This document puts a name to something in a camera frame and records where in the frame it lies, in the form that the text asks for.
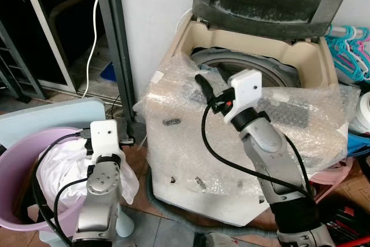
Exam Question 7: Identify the lilac plastic basin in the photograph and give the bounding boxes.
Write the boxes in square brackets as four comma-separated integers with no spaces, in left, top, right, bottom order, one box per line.
[0,127,88,234]

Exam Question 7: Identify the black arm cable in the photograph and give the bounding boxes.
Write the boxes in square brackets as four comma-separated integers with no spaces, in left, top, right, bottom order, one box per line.
[201,104,316,198]
[31,131,94,244]

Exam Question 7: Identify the blue plastic basin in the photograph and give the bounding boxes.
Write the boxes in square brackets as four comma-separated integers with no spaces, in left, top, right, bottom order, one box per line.
[346,133,370,158]

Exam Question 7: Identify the black and red toolbox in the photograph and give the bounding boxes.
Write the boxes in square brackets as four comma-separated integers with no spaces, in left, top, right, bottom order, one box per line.
[315,194,370,247]

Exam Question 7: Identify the white tub with green lid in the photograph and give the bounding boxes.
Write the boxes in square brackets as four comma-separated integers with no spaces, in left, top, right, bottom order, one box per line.
[349,91,370,136]

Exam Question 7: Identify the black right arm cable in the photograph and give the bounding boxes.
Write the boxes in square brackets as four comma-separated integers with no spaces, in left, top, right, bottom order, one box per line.
[201,104,316,198]

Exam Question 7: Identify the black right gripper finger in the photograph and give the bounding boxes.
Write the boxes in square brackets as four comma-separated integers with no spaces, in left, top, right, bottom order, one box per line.
[195,73,215,105]

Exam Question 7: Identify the red stick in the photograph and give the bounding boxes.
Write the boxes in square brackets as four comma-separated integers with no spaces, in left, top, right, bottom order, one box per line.
[328,236,370,247]

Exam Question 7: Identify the grey washer drum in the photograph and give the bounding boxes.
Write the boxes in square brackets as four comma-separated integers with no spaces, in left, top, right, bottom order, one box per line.
[190,47,302,96]

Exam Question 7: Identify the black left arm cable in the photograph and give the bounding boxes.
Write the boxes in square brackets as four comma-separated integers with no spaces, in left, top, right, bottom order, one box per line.
[31,131,94,244]

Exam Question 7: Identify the white sliding door frame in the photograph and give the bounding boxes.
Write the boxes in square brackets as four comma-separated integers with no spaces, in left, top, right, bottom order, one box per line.
[17,0,77,93]

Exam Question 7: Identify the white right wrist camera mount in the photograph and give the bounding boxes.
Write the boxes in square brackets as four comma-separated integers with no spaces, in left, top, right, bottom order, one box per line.
[223,69,264,125]

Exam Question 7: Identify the white hanging cable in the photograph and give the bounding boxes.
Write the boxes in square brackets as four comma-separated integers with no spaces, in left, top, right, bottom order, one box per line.
[82,0,105,99]

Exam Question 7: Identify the beige top-load washing machine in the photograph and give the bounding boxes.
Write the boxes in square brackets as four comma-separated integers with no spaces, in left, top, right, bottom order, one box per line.
[142,10,347,227]

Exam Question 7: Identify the grey translucent washer lid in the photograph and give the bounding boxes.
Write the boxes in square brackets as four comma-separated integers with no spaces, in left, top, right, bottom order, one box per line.
[193,0,348,42]

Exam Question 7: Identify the pink plastic basin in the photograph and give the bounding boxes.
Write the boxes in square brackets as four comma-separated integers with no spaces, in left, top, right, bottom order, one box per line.
[309,157,354,188]

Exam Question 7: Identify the white cloth garment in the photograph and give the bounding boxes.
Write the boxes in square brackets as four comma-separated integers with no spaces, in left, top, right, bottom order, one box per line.
[36,140,140,213]

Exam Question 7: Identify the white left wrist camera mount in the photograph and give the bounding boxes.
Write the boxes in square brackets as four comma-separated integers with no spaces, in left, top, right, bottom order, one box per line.
[89,120,125,167]

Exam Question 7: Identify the grey metal door frame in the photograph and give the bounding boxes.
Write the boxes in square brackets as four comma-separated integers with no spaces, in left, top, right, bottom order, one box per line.
[98,0,137,125]

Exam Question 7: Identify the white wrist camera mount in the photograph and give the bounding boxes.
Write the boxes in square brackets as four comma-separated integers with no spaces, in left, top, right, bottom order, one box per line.
[89,120,125,167]
[223,69,264,125]

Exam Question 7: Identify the pink plastic clothes hanger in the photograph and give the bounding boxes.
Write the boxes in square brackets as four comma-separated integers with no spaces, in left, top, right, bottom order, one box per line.
[350,26,370,74]

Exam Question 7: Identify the teal plastic clothes hanger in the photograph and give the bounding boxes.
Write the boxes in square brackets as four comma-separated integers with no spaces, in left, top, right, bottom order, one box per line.
[325,25,366,83]

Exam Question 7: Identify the clear bubble wrap sheet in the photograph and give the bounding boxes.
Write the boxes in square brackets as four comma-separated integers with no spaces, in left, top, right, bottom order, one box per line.
[134,53,360,202]

